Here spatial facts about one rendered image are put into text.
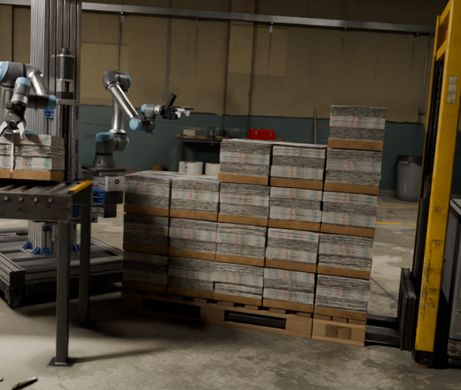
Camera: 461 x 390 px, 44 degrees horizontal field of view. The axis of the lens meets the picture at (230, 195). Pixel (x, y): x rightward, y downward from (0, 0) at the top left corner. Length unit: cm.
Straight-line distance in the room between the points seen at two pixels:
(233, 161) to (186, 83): 682
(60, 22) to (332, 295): 239
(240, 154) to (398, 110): 753
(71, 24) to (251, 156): 154
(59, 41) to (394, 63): 748
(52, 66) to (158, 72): 617
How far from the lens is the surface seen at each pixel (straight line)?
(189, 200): 327
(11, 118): 296
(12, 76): 348
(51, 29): 391
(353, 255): 314
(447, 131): 290
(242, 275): 326
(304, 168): 310
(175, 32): 1003
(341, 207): 311
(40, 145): 295
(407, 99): 1057
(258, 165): 314
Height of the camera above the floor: 118
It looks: 7 degrees down
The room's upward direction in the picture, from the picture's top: 3 degrees clockwise
